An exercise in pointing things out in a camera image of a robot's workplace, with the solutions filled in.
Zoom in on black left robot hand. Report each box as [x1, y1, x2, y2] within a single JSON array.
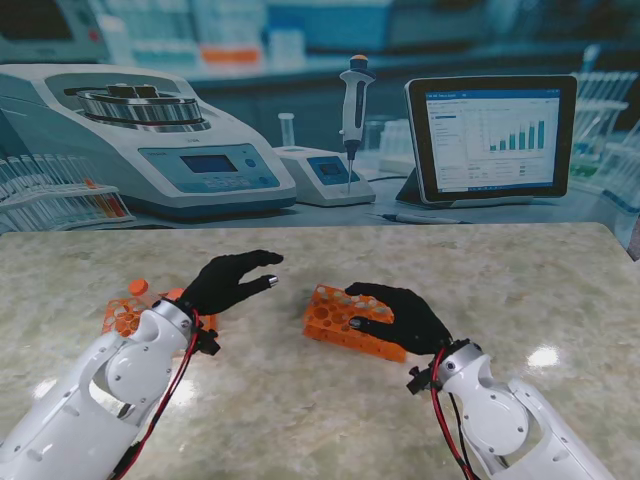
[[178, 249, 285, 317]]

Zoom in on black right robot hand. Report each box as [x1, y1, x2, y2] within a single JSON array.
[[344, 282, 454, 357]]

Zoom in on orange plastic test tube rack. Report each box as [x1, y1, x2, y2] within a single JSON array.
[[302, 284, 409, 364], [103, 288, 220, 341]]

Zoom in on printed laboratory backdrop poster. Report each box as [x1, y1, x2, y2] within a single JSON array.
[[0, 0, 640, 236]]

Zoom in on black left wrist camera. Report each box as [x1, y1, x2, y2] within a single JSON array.
[[192, 328, 222, 357]]

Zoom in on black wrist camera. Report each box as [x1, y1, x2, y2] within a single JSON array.
[[192, 328, 222, 357], [405, 365, 437, 396]]

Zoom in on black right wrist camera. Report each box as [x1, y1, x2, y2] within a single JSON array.
[[405, 365, 437, 396]]

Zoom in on red black right arm cable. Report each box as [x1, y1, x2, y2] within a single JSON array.
[[430, 348, 481, 480]]

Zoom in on red black arm cable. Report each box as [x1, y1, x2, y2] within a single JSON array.
[[109, 309, 202, 480], [430, 348, 481, 480]]

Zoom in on red black left arm cable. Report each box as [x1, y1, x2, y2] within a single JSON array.
[[109, 309, 202, 480]]

